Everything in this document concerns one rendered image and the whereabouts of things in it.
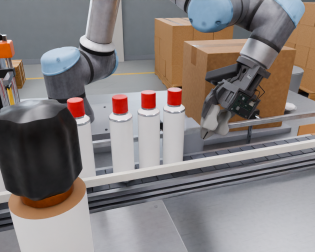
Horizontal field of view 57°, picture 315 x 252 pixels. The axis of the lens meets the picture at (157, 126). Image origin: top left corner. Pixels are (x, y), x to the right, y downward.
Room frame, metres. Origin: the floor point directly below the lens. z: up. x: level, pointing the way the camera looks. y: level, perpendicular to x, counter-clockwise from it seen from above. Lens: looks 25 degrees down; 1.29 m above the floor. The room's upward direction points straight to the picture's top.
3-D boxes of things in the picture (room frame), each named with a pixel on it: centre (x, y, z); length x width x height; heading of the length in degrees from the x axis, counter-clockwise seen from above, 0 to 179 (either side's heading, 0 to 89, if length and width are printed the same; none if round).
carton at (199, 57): (1.02, -0.27, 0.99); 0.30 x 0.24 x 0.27; 103
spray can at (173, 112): (0.63, -0.04, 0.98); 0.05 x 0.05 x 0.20
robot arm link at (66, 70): (0.89, 0.29, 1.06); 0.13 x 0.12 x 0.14; 147
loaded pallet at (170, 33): (4.39, -0.47, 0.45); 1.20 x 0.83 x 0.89; 12
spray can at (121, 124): (0.58, 0.08, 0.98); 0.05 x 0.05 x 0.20
